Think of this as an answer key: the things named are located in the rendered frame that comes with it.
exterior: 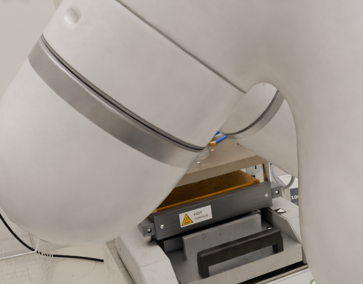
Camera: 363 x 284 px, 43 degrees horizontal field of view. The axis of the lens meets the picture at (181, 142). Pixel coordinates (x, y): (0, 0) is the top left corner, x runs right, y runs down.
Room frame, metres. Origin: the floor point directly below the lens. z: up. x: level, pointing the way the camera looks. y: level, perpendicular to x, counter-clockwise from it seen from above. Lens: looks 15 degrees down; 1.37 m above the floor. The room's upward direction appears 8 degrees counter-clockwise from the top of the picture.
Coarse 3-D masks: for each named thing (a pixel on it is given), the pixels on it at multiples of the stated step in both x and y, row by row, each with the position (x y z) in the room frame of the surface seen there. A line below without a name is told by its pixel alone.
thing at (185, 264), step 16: (224, 224) 0.75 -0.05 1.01; (240, 224) 0.75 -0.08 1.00; (256, 224) 0.76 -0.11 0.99; (192, 240) 0.72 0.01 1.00; (208, 240) 0.73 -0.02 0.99; (224, 240) 0.74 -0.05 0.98; (288, 240) 0.73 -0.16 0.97; (176, 256) 0.73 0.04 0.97; (192, 256) 0.72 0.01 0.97; (240, 256) 0.70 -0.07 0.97; (256, 256) 0.69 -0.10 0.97; (272, 256) 0.69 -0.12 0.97; (288, 256) 0.70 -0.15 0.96; (176, 272) 0.68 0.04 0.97; (192, 272) 0.67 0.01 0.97; (224, 272) 0.66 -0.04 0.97; (240, 272) 0.67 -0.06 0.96; (256, 272) 0.68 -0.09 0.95
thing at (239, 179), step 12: (204, 180) 0.85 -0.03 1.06; (216, 180) 0.84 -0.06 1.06; (228, 180) 0.83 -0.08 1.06; (240, 180) 0.82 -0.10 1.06; (252, 180) 0.81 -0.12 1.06; (180, 192) 0.81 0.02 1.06; (192, 192) 0.80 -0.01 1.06; (204, 192) 0.79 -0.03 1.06; (216, 192) 0.78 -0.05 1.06; (168, 204) 0.76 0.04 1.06; (180, 204) 0.76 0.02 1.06
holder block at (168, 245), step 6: (258, 210) 0.82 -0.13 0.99; (234, 216) 0.81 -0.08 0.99; (240, 216) 0.80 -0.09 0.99; (246, 216) 0.80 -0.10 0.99; (216, 222) 0.79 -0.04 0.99; (222, 222) 0.79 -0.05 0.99; (228, 222) 0.79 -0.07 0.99; (198, 228) 0.78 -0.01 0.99; (204, 228) 0.78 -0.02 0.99; (180, 234) 0.76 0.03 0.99; (186, 234) 0.76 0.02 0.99; (156, 240) 0.79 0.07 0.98; (162, 240) 0.75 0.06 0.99; (168, 240) 0.75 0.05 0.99; (174, 240) 0.76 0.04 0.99; (180, 240) 0.76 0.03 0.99; (162, 246) 0.76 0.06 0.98; (168, 246) 0.75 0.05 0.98; (174, 246) 0.75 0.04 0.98; (180, 246) 0.76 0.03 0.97; (168, 252) 0.75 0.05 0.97
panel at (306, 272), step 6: (300, 270) 0.71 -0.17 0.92; (306, 270) 0.71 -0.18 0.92; (288, 276) 0.70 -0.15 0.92; (294, 276) 0.70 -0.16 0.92; (300, 276) 0.70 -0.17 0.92; (306, 276) 0.70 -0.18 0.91; (312, 276) 0.70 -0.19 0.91; (270, 282) 0.68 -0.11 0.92; (276, 282) 0.69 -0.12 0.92; (282, 282) 0.69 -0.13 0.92; (288, 282) 0.69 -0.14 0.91; (294, 282) 0.69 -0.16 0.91; (300, 282) 0.70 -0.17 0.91; (306, 282) 0.70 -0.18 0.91; (312, 282) 0.70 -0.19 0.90
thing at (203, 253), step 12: (276, 228) 0.71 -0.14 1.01; (240, 240) 0.68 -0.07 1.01; (252, 240) 0.68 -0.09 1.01; (264, 240) 0.69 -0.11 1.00; (276, 240) 0.70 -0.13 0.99; (204, 252) 0.66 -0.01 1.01; (216, 252) 0.66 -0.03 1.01; (228, 252) 0.67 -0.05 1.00; (240, 252) 0.67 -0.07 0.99; (204, 264) 0.65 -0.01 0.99; (204, 276) 0.65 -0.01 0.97
